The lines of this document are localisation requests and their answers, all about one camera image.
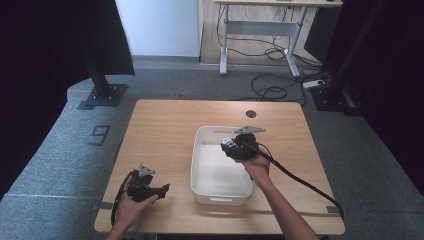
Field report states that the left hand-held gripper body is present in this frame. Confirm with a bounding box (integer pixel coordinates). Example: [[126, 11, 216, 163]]
[[126, 164, 158, 203]]

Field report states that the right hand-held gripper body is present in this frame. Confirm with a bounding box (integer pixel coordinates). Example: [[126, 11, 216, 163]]
[[221, 125, 267, 162]]

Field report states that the white plastic bin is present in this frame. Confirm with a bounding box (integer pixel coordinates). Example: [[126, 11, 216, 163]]
[[190, 125, 255, 207]]

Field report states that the person's right hand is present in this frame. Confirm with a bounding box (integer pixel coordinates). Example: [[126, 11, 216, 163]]
[[234, 151, 272, 188]]

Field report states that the person's left hand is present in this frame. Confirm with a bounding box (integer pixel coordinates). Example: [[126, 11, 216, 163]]
[[114, 193, 160, 232]]

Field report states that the white power strip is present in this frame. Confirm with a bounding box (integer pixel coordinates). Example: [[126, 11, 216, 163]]
[[302, 79, 326, 90]]

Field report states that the black metal stand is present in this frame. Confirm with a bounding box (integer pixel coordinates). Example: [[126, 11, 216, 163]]
[[77, 49, 129, 111], [309, 0, 388, 117]]

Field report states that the white partition panel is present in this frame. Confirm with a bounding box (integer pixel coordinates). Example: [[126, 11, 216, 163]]
[[114, 0, 204, 58]]

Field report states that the black curtain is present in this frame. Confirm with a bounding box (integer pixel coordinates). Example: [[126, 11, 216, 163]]
[[0, 0, 136, 201], [303, 0, 424, 186]]

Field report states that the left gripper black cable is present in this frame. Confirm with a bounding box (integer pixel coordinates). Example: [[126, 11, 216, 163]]
[[110, 169, 138, 228]]

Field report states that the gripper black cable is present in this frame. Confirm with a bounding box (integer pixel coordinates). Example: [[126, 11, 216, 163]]
[[110, 169, 138, 228], [237, 137, 345, 220]]

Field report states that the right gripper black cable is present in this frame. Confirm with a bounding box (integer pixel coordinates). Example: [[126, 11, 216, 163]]
[[237, 137, 345, 220]]

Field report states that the tangle of black floor cables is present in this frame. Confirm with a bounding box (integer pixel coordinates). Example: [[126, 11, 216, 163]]
[[215, 3, 332, 108]]

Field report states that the white metal frame desk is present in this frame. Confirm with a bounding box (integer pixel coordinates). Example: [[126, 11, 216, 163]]
[[213, 0, 344, 78]]

